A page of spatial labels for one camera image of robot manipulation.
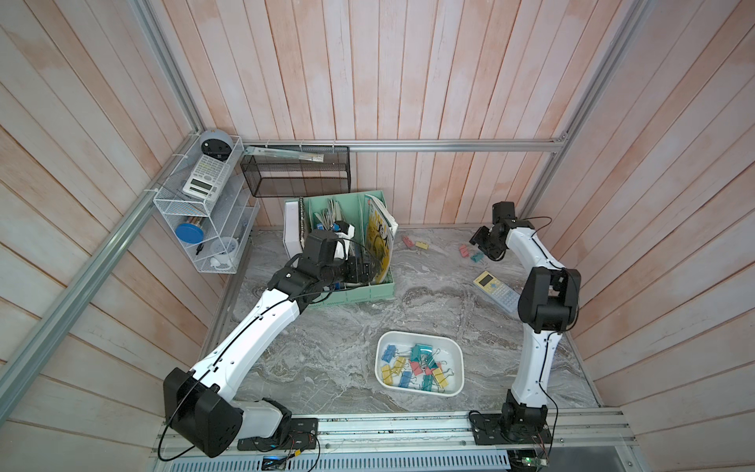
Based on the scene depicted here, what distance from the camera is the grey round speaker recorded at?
0.81 m

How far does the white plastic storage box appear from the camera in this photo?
81 cm

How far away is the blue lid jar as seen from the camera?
777mm
